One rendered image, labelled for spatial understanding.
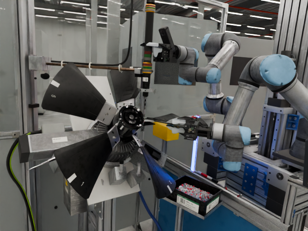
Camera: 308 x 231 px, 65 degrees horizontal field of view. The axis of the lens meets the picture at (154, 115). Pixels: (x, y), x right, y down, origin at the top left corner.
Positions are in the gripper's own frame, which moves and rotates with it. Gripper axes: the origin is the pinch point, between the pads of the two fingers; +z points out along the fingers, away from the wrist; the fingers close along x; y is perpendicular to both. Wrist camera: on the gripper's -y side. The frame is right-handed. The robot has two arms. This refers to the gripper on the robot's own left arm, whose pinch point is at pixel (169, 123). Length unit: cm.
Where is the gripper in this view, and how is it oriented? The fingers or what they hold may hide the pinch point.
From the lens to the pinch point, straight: 113.2
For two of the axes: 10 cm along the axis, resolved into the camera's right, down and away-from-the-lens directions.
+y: -3.3, 2.7, -9.0
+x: -0.2, 9.6, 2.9
